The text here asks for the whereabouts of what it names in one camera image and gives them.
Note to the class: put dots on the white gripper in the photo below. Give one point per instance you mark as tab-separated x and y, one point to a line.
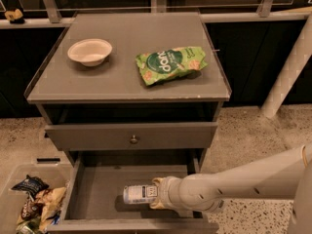
167	192

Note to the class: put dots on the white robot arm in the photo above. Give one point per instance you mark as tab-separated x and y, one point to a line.
263	147

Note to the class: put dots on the round metal drawer knob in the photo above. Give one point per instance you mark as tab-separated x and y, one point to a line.
134	140

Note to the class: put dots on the grey top drawer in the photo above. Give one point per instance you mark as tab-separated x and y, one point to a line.
93	137

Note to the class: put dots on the grey open middle drawer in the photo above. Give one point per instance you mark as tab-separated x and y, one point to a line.
95	202

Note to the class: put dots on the grey drawer cabinet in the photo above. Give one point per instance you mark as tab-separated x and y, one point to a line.
66	92

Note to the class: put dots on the tan snack bag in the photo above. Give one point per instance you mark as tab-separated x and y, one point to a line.
51	200

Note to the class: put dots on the clear plastic storage bin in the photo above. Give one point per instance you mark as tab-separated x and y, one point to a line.
11	201

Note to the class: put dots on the green snack bag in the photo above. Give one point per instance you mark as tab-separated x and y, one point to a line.
167	65

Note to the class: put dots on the dark blue chip bag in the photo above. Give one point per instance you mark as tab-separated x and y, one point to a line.
32	185

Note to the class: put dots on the brown snack bag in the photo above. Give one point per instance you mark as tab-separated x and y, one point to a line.
30	210

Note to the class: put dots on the green snack packet in bin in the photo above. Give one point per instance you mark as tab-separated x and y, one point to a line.
29	227

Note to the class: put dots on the white paper bowl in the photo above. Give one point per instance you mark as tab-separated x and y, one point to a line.
90	52

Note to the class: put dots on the yellow object on ledge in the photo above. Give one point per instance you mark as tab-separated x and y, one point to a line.
14	16

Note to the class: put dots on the centre metal post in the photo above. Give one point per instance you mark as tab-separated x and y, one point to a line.
158	6

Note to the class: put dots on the grey wall ledge rail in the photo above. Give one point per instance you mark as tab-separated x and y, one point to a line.
205	18

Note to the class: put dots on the left metal bracket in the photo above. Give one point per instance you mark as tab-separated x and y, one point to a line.
52	11

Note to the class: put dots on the metal bracket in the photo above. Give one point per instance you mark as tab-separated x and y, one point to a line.
52	11
264	8

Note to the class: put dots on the right metal bracket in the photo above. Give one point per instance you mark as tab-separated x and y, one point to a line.
264	8

